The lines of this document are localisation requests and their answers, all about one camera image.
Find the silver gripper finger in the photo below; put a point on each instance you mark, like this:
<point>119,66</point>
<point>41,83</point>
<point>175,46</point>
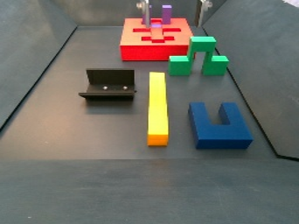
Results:
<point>203,6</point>
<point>143,6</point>

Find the blue U-shaped block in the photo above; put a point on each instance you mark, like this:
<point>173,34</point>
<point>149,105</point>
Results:
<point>229,135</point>

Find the purple U-shaped block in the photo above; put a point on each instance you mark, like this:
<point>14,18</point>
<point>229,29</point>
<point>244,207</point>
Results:
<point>167,14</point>

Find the red slotted base block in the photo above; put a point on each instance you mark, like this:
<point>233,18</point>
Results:
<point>156,43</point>

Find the green arch-shaped block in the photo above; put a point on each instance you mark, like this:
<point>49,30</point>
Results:
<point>213,64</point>

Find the yellow long bar block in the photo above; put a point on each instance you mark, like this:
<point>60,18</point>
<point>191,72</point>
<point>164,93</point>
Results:
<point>157,112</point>

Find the black angle bracket fixture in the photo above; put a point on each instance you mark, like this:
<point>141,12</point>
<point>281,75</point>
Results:
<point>109,84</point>

